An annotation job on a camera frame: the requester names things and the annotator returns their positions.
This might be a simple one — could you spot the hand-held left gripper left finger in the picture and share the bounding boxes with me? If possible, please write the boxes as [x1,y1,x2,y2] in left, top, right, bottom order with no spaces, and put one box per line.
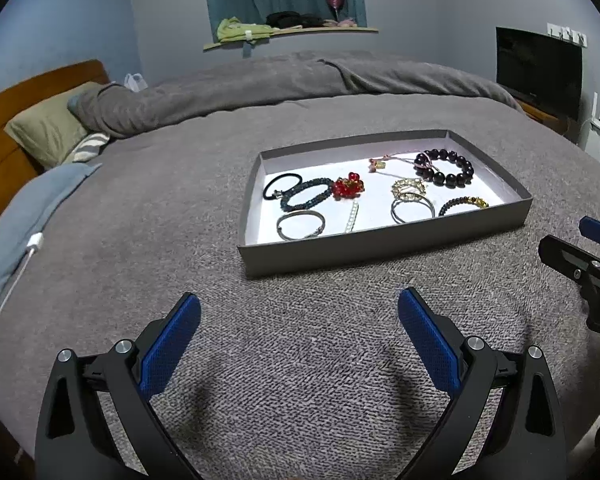
[34,291,203,480]

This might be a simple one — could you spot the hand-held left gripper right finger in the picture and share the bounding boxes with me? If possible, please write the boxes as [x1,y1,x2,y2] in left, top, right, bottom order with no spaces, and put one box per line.
[397,287,568,480]

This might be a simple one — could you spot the shallow grey cardboard box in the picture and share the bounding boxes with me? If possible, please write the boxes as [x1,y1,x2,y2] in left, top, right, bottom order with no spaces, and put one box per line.
[236,129,533,279]

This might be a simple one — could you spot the dark brown and amber bead bracelet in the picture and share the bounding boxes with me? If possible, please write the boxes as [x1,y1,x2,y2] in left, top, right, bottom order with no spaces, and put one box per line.
[438,196,490,217]

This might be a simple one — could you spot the thin plain silver bangle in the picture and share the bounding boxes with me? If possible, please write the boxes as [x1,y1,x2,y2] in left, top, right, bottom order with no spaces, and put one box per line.
[391,195,436,224]

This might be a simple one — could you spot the gold chain bracelet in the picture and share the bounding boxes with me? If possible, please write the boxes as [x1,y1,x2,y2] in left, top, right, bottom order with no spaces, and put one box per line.
[391,177,428,203]

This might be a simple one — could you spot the silver bangle with clasp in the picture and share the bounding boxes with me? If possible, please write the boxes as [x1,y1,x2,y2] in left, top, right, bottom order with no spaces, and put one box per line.
[276,210,327,241]

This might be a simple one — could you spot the red bead bracelet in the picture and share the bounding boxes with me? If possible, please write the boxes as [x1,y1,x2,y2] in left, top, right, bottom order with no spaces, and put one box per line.
[331,172,366,200]

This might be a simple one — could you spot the pink cord bracelet green pendant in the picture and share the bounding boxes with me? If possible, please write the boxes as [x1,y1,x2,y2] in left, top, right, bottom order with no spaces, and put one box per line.
[369,152,433,174]

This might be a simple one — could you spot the blue bead bracelet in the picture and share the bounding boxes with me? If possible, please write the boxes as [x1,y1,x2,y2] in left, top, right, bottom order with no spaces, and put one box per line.
[280,176,331,212]

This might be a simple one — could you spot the wooden television stand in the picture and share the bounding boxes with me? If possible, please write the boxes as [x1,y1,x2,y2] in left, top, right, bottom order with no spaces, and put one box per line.
[510,87,576,133]

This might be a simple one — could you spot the black flat screen television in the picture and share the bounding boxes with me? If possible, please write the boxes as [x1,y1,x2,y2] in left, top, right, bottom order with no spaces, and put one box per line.
[495,26,583,122]

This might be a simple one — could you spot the light blue blanket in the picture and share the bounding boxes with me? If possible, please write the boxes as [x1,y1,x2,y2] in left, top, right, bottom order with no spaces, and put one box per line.
[0,162,103,321]

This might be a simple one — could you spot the grey white striped pillow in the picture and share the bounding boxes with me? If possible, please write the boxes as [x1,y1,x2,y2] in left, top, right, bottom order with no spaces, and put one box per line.
[62,131,112,163]

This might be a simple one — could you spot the olive green pillow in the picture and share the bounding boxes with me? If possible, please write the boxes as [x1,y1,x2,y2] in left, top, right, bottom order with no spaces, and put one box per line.
[4,81,103,168]

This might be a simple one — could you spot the grey folded duvet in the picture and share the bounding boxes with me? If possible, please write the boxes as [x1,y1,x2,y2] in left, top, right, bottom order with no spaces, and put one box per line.
[67,50,523,138]

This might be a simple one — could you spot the wooden headboard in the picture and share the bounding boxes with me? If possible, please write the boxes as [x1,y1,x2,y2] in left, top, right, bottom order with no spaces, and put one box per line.
[0,59,111,241]

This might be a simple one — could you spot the light green cloth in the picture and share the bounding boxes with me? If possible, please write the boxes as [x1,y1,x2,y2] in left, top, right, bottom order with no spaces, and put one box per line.
[216,16,273,43]

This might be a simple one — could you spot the wooden window sill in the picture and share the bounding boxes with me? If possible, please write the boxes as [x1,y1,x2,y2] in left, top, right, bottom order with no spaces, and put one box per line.
[202,26,380,52]

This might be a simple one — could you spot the black clothes pile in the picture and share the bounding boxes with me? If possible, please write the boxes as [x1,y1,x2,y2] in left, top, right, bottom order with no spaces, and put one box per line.
[266,10,326,30]

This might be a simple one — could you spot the black bead bracelet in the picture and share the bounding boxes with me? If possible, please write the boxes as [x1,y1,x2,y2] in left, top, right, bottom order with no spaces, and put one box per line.
[414,147,475,188]

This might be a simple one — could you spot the white charger with cable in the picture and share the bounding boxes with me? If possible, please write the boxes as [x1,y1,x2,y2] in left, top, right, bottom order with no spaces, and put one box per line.
[0,234,45,342]

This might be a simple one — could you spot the black hair tie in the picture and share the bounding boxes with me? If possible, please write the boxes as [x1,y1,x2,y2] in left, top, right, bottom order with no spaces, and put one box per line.
[262,172,301,201]

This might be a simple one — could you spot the white wall hooks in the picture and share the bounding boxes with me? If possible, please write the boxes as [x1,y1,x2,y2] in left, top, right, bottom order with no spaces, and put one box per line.
[546,22,588,47]

